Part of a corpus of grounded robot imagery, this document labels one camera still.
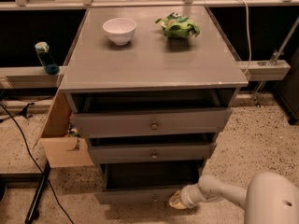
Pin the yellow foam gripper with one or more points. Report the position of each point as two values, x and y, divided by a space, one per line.
187 196

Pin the grey bottom drawer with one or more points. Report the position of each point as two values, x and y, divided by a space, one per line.
147 182

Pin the grey drawer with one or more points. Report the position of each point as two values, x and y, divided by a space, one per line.
145 123
147 182
152 152

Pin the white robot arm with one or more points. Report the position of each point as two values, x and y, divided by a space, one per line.
270 198

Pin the grey middle drawer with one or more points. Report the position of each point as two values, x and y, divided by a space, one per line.
152 152

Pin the grey top drawer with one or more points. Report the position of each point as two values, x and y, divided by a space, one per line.
145 123

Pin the grey drawer cabinet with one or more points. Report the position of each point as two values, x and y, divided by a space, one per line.
151 72

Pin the cardboard box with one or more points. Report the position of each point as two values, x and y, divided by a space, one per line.
62 150

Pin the black bar on floor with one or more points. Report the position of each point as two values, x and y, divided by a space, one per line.
33 213

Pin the dark cabinet at right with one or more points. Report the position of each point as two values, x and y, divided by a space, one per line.
288 91

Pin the green chip bag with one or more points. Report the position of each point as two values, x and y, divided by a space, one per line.
176 25

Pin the white bowl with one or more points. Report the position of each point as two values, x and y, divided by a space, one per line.
120 31

